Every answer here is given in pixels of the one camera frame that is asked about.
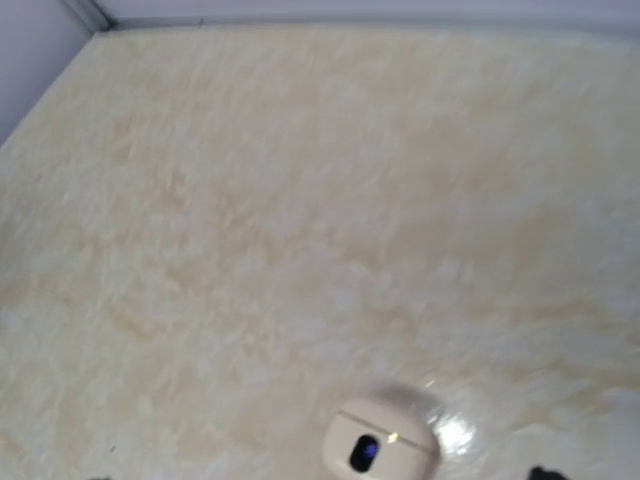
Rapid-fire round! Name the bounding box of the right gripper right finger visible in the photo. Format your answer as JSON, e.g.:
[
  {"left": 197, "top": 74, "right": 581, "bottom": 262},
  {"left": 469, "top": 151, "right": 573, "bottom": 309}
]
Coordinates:
[{"left": 529, "top": 466, "right": 568, "bottom": 480}]

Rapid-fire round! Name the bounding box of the white earbud charging case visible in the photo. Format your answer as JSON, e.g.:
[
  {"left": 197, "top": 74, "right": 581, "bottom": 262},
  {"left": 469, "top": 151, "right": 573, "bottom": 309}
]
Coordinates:
[{"left": 322, "top": 384, "right": 444, "bottom": 480}]

